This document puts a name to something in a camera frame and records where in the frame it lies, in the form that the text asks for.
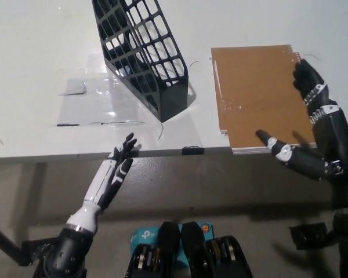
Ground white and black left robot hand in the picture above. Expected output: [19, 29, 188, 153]
[66, 133, 142, 234]

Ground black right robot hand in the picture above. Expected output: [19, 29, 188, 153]
[255, 58, 348, 214]

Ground brown spiral notebook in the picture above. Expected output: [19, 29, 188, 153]
[211, 44, 293, 137]
[214, 52, 318, 155]

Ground black plastic grid book holder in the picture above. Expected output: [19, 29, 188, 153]
[91, 0, 190, 123]

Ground teal tp-link box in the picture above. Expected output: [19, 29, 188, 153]
[129, 221, 215, 261]

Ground clear plastic sheet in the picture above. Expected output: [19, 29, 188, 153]
[31, 53, 147, 127]

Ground black tape strip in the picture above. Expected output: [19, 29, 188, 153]
[182, 145, 205, 155]

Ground black floor tape patch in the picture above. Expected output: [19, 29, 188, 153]
[20, 239, 60, 266]
[288, 222, 336, 251]

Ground grey tape patch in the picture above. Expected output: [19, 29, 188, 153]
[57, 79, 87, 96]

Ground black table leg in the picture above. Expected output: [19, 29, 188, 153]
[0, 221, 24, 266]

